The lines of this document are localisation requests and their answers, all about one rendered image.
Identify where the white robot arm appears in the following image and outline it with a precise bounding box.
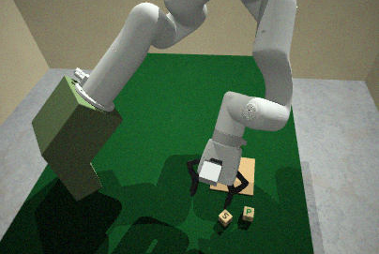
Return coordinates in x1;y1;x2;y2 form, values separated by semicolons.
74;0;296;187

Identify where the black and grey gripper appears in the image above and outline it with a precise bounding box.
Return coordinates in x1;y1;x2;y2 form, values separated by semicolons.
187;139;249;209

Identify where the beige letter block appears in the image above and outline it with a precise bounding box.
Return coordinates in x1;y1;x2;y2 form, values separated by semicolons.
219;210;233;227
242;206;254;222

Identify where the beige flat mat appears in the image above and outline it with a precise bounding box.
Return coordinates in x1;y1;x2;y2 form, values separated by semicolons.
210;157;255;196

